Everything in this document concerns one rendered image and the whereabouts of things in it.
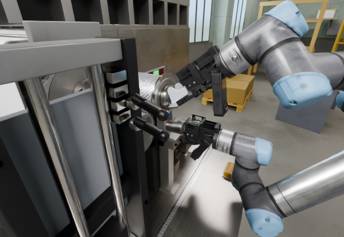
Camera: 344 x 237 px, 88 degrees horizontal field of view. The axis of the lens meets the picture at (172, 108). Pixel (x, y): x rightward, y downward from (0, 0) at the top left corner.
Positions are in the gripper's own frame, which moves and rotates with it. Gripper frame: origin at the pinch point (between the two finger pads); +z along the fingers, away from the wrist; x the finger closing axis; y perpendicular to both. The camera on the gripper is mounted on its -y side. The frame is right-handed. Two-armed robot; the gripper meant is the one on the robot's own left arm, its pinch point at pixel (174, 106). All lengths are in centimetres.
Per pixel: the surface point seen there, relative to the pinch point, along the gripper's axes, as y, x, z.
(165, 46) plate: 32, -55, 21
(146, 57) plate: 29, -35, 24
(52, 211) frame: -0.9, 38.5, -6.4
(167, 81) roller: 7.6, -1.7, -1.8
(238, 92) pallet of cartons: -53, -276, 69
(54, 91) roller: 13.2, 29.7, -4.4
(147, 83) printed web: 10.2, 3.1, 1.4
